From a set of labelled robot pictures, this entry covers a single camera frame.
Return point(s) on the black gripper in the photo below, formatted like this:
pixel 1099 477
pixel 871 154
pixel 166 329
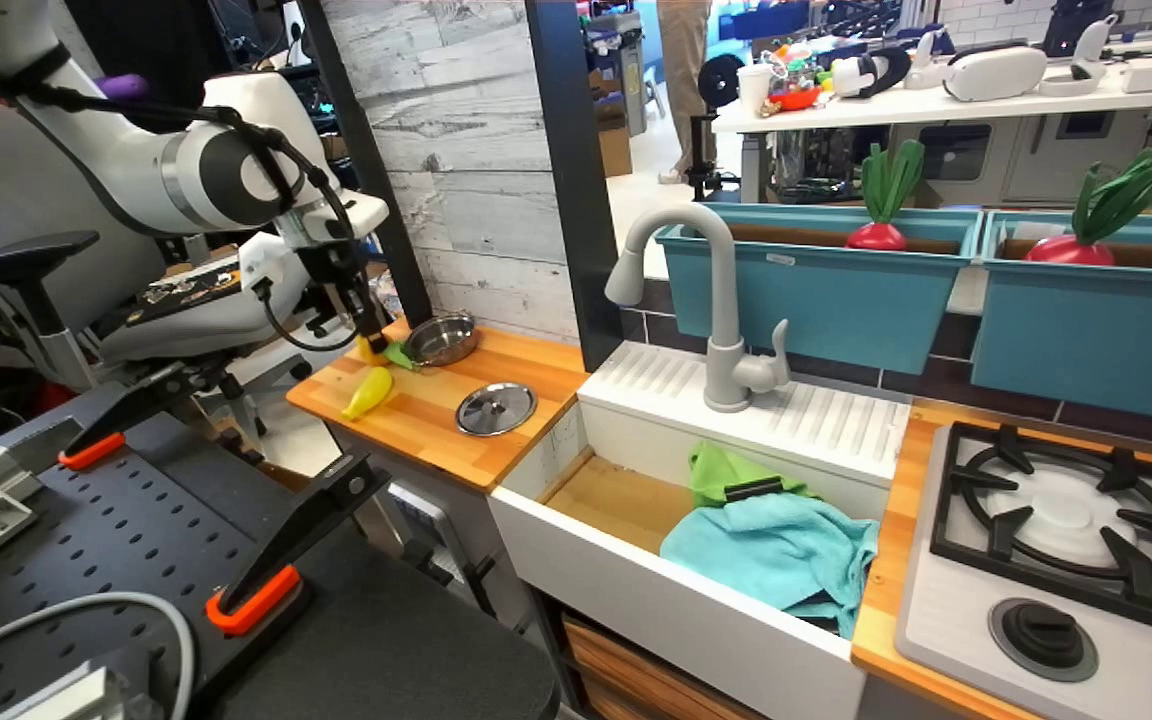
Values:
pixel 328 272

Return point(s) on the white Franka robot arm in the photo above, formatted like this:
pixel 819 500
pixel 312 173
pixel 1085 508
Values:
pixel 137 144

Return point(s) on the yellow banana plush toy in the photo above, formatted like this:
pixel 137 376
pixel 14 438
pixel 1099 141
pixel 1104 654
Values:
pixel 369 395

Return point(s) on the small steel pot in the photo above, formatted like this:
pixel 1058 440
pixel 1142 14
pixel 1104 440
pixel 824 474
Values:
pixel 443 341

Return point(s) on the steel pot lid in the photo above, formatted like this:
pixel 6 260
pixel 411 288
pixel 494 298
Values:
pixel 494 411

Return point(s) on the grey toy faucet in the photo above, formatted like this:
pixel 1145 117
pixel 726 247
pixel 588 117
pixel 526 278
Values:
pixel 726 334

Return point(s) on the white toy sink basin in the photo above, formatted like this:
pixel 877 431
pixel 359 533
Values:
pixel 629 585

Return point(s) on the red radish toy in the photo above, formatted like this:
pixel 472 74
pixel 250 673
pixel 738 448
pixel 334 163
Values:
pixel 1099 221
pixel 885 201

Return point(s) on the grey toy stove top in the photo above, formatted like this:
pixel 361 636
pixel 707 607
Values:
pixel 1071 575

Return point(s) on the grey wood-pattern back panel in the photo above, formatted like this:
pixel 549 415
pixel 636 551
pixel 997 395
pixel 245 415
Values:
pixel 469 144

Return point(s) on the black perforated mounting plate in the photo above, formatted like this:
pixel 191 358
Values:
pixel 377 654

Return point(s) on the green cloth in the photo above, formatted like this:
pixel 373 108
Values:
pixel 720 474

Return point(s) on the teal planter box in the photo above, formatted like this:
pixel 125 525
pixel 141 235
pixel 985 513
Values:
pixel 1099 334
pixel 819 301

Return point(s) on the teal cloth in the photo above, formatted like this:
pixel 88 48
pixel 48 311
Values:
pixel 777 554

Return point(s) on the white background table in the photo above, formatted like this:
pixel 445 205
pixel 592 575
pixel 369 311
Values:
pixel 951 106

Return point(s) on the white wrist mount plate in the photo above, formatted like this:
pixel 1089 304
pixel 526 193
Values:
pixel 273 266

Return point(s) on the black frame post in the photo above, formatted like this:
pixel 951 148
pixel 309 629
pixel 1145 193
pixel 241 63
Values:
pixel 576 173
pixel 361 144

